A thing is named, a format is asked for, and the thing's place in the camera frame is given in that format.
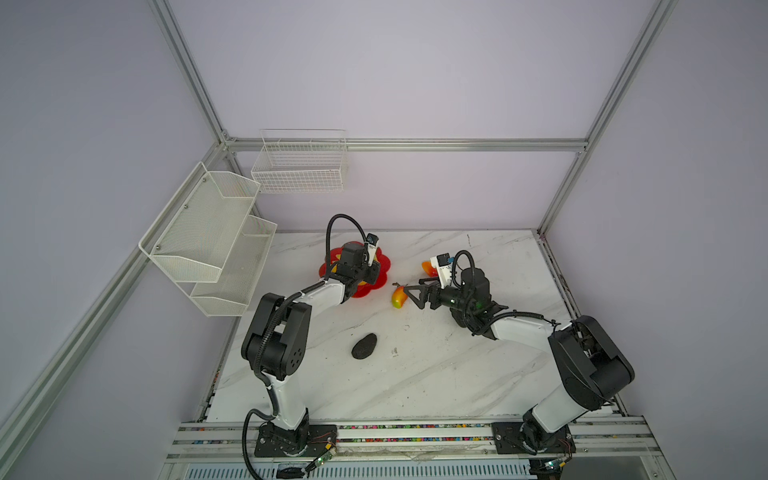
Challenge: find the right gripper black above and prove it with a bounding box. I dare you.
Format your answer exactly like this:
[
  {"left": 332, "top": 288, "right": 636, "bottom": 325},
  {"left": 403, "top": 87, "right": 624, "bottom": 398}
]
[{"left": 403, "top": 275, "right": 474, "bottom": 316}]

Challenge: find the red-orange fake mango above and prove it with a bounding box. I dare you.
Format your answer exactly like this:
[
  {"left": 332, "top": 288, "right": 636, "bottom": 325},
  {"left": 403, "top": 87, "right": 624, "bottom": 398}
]
[{"left": 421, "top": 261, "right": 438, "bottom": 278}]

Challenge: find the red-yellow fake mango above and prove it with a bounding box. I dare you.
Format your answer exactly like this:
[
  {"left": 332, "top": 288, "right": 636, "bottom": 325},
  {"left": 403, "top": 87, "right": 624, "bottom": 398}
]
[{"left": 391, "top": 285, "right": 409, "bottom": 309}]

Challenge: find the dark fake avocado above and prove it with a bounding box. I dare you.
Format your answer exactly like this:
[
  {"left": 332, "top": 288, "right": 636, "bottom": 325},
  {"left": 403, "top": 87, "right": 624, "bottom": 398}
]
[{"left": 351, "top": 333, "right": 378, "bottom": 360}]

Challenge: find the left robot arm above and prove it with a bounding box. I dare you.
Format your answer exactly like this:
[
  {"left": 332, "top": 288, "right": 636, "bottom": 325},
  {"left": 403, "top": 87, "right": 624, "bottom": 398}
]
[{"left": 241, "top": 234, "right": 381, "bottom": 455}]

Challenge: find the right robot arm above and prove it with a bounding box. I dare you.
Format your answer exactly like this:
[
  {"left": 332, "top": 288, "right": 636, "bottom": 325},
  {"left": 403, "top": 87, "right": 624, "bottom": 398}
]
[{"left": 403, "top": 269, "right": 635, "bottom": 454}]

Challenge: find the red flower-shaped fruit bowl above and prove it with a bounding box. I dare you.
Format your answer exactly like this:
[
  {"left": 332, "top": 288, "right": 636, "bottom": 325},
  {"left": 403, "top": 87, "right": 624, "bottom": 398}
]
[{"left": 330, "top": 247, "right": 391, "bottom": 300}]

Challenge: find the white mesh two-tier shelf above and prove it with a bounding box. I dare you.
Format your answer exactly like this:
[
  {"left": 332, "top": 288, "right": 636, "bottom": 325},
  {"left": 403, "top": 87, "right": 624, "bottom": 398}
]
[{"left": 138, "top": 164, "right": 277, "bottom": 317}]

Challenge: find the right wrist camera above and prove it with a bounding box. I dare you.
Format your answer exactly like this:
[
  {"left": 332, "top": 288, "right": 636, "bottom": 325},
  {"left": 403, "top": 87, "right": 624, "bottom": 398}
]
[{"left": 430, "top": 253, "right": 454, "bottom": 288}]

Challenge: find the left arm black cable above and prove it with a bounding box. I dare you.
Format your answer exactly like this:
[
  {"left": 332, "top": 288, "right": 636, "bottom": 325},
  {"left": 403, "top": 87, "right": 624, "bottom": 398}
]
[{"left": 241, "top": 213, "right": 368, "bottom": 480}]

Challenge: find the white wire basket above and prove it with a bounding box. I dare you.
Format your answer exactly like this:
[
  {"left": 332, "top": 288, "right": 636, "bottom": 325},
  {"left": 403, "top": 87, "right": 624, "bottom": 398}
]
[{"left": 251, "top": 129, "right": 348, "bottom": 194}]

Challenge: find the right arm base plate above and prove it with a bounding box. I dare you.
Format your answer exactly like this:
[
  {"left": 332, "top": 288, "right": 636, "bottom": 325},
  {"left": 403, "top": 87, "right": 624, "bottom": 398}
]
[{"left": 491, "top": 422, "right": 576, "bottom": 455}]

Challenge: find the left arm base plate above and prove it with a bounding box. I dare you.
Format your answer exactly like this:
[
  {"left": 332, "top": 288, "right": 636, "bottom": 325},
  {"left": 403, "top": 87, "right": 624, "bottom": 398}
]
[{"left": 252, "top": 423, "right": 338, "bottom": 458}]

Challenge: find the aluminium frame rail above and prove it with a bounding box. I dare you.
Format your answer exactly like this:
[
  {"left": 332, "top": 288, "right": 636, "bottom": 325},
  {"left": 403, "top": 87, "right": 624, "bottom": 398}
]
[{"left": 165, "top": 415, "right": 662, "bottom": 464}]

